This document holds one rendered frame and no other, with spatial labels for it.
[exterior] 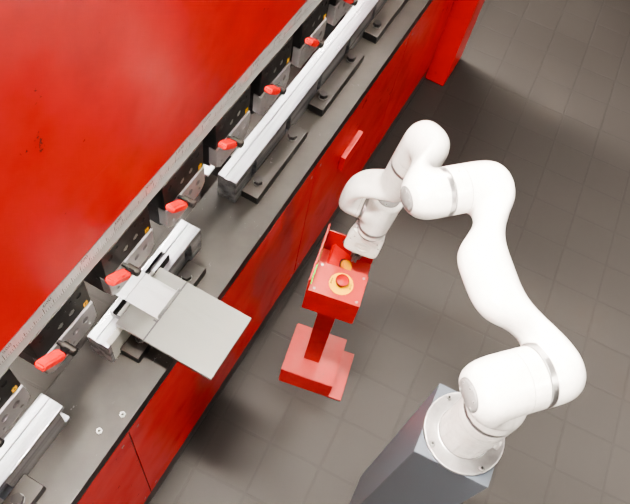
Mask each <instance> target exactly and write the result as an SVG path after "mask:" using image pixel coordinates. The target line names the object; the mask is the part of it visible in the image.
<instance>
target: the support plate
mask: <svg viewBox="0 0 630 504"><path fill-rule="evenodd" d="M153 278H155V279H157V280H159V281H160V282H162V283H164V284H166V285H167V286H169V287H171V288H173V289H174V290H177V289H178V288H179V291H180V289H181V288H182V287H183V285H184V284H185V283H186V281H184V280H183V279H181V278H179V277H177V276H175V275H174V274H172V273H170V272H168V271H167V270H165V269H163V268H161V267H160V268H159V269H158V270H157V272H156V273H155V274H154V275H153ZM154 319H155V320H156V321H157V320H158V319H157V318H155V317H153V316H151V315H150V314H148V313H146V312H144V311H143V310H141V309H139V308H138V307H136V306H134V305H132V304H130V306H129V307H128V308H127V310H126V311H125V312H124V313H123V315H122V316H121V317H120V318H119V320H118V321H117V322H116V323H115V324H116V326H118V327H119V328H121V329H123V330H125V331H126V332H128V333H130V334H131V335H133V336H135V337H137V338H138V339H140V340H142V341H144V342H145V343H147V344H149V345H150V346H152V347H154V348H156V349H157V350H159V351H161V352H162V353H164V354H166V355H168V356H169V357H171V358H173V359H175V360H176V361H178V362H180V363H181V364H183V365H185V366H187V367H188V368H190V369H192V370H193V371H195V372H197V373H199V374H200V375H202V376H204V377H206V378H207V379H209V380H212V378H213V377H214V375H215V374H216V372H217V371H218V369H219V368H220V366H221V365H222V363H223V362H224V360H225V359H226V357H227V356H228V354H229V353H230V351H231V350H232V348H233V347H234V345H235V344H236V342H237V341H238V339H239V338H240V336H241V335H242V333H243V332H244V330H245V329H246V327H247V326H248V324H249V323H250V321H251V319H252V318H250V317H249V316H247V315H245V314H243V313H241V312H240V311H238V310H236V309H234V308H233V307H231V306H229V305H227V304H225V303H224V302H222V301H220V300H218V299H217V298H215V297H213V296H211V295H209V294H208V293H206V292H204V291H202V290H200V289H199V288H197V287H195V286H193V285H192V284H190V283H187V284H186V285H185V287H184V288H183V289H182V291H181V292H180V293H179V295H178V296H177V297H176V299H175V300H174V301H173V303H172V304H171V305H170V307H169V308H168V309H167V311H166V312H165V313H164V315H163V316H162V317H161V319H160V320H159V321H158V323H157V324H156V325H155V327H154V328H153V329H152V331H151V332H150V333H149V335H148V336H147V337H146V339H145V340H143V339H144V337H145V336H146V335H147V333H148V332H149V331H150V329H151V328H152V327H153V325H154V324H155V323H156V322H155V321H153V320H154Z"/></svg>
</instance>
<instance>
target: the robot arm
mask: <svg viewBox="0 0 630 504"><path fill-rule="evenodd" d="M449 149H450V141H449V138H448V136H447V134H446V132H445V131H444V130H443V129H442V128H441V127H440V126H439V125H438V124H436V123H435V122H433V121H429V120H422V121H419V122H417V123H415V124H413V125H412V126H411V127H410V128H409V129H408V130H407V131H406V133H405V134H404V136H403V138H402V139H401V141H400V143H399V145H398V147H397V148H396V150H395V152H394V154H393V156H392V158H391V159H390V161H389V163H388V165H387V167H386V169H368V170H364V171H361V172H359V173H357V174H355V175H354V176H352V177H351V178H350V180H349V181H348V182H347V183H346V185H345V187H344V189H343V191H342V193H341V195H340V198H339V207H340V209H341V210H342V211H344V212H345V213H347V214H349V215H352V216H354V217H356V218H359V220H357V221H356V223H355V224H354V225H353V226H352V227H351V229H350V230H349V232H348V234H347V237H346V238H345V239H344V240H343V244H344V247H345V248H346V249H348V250H350V251H352V252H351V255H350V257H352V258H351V261H354V263H356V261H357V260H360V258H361V257H363V256H365V257H367V258H371V259H374V258H376V257H377V255H378V253H379V251H380V249H381V247H382V245H383V243H384V239H385V234H386V233H387V231H388V230H389V228H390V226H391V225H392V223H393V222H394V220H395V218H396V217H397V215H398V213H399V212H400V210H401V209H402V207H404V209H405V210H406V211H407V212H408V213H409V214H410V215H412V216H413V217H415V218H418V219H422V220H432V219H439V218H444V217H449V216H454V215H459V214H464V213H467V214H469V215H470V216H471V217H472V220H473V225H472V228H471V230H470V231H469V233H468V235H467V236H466V238H465V239H464V241H463V242H462V244H461V246H460V248H459V251H458V255H457V263H458V268H459V271H460V274H461V277H462V280H463V283H464V286H465V288H466V291H467V293H468V295H469V298H470V300H471V302H472V303H473V305H474V307H475V308H476V310H477V311H478V312H479V313H480V314H481V315H482V316H483V317H484V318H485V319H486V320H488V321H489V322H491V323H493V324H495V325H497V326H499V327H502V328H503V329H505V330H507V331H508V332H510V333H511V334H512V335H513V336H514V337H515V338H516V339H517V341H518V342H519V344H520V346H521V347H517V348H513V349H509V350H505V351H501V352H498V353H494V354H490V355H487V356H484V357H481V358H479V359H476V360H474V361H472V362H471V363H469V364H468V365H467V366H466V367H465V368H464V369H463V370H462V372H461V374H460V376H459V389H460V392H455V393H449V394H446V395H443V396H442V397H440V398H438V399H437V400H436V401H435V402H434V403H433V404H432V405H431V406H430V408H429V409H428V411H427V413H426V415H425V418H424V423H423V435H424V439H425V443H426V445H427V448H428V450H429V452H430V453H431V455H432V456H433V458H434V459H435V460H436V461H437V462H438V463H439V464H440V465H441V466H443V467H444V468H446V469H447V470H449V471H451V472H453V473H456V474H459V475H464V476H474V475H479V474H482V473H484V472H486V471H488V470H489V469H491V468H492V467H493V466H494V465H495V464H496V463H497V462H498V461H499V459H500V458H501V455H502V453H503V450H504V445H505V437H507V436H508V435H509V434H511V433H512V432H513V431H515V430H516V429H517V428H518V427H519V426H520V425H521V424H522V423H523V421H524V420H525V418H526V415H527V414H531V413H535V412H538V411H541V410H545V409H548V408H552V407H556V406H559V405H562V404H565V403H567V402H570V401H572V400H573V399H575V398H576V397H577V396H578V395H579V394H580V393H581V392H582V391H583V389H584V387H585V383H586V370H585V366H584V363H583V360H582V358H581V356H580V354H579V353H578V351H577V350H576V349H575V347H574V346H573V345H572V343H571V342H570V341H569V340H568V339H567V338H566V337H565V336H564V335H563V334H562V333H561V332H560V331H559V330H558V329H557V328H556V327H555V326H554V325H553V324H552V323H551V322H550V321H549V320H548V319H547V318H546V317H545V316H544V315H543V314H542V313H541V312H540V311H539V310H538V309H537V308H536V307H535V306H534V305H533V303H532V302H531V301H530V299H529V298H528V297H527V295H526V293H525V292H524V290H523V288H522V286H521V283H520V281H519V279H518V276H517V273H516V270H515V268H514V265H513V262H512V259H511V257H510V254H509V251H508V248H507V244H506V237H505V230H506V224H507V220H508V217H509V213H510V211H511V208H512V206H513V203H514V200H515V185H514V181H513V178H512V176H511V174H510V173H509V171H508V170H507V169H506V168H505V167H504V166H503V165H501V164H499V163H497V162H494V161H486V160H484V161H473V162H466V163H460V164H454V165H449V166H443V167H441V166H442V165H443V163H444V162H445V160H446V158H447V156H448V153H449Z"/></svg>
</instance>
